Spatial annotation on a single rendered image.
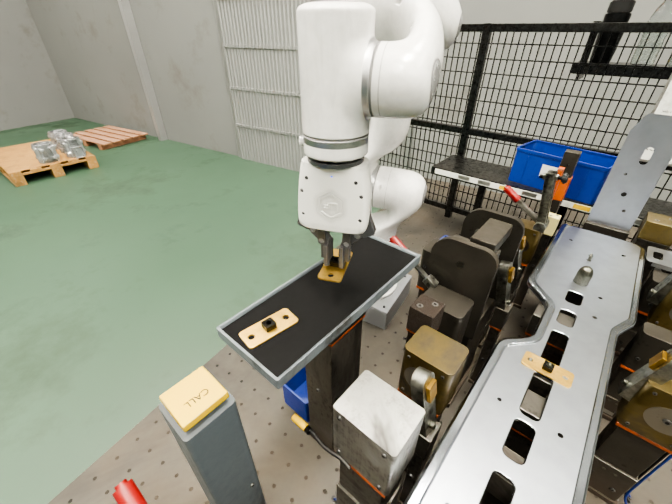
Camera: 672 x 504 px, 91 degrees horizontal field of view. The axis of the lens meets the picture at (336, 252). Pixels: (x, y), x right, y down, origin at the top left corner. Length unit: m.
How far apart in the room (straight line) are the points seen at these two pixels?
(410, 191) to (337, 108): 0.55
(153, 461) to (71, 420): 1.18
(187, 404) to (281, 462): 0.48
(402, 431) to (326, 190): 0.32
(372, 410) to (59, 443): 1.77
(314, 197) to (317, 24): 0.19
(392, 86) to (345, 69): 0.05
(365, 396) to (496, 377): 0.30
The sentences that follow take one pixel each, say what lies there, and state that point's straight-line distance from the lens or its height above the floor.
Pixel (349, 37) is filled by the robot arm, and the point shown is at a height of 1.52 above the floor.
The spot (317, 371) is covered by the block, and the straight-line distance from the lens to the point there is 0.68.
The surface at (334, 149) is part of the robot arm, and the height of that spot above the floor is 1.41.
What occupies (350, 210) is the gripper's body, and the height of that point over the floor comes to 1.33.
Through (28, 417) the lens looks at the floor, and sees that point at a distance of 2.28.
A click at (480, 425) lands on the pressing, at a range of 0.65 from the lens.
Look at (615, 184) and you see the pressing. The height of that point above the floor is 1.13.
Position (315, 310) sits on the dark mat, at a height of 1.16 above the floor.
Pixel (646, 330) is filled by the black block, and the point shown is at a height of 0.99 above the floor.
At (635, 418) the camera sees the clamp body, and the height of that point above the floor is 0.96.
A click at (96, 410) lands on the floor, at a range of 2.12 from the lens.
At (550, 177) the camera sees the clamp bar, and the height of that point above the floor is 1.21.
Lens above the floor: 1.53
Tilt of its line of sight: 34 degrees down
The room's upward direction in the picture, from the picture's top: straight up
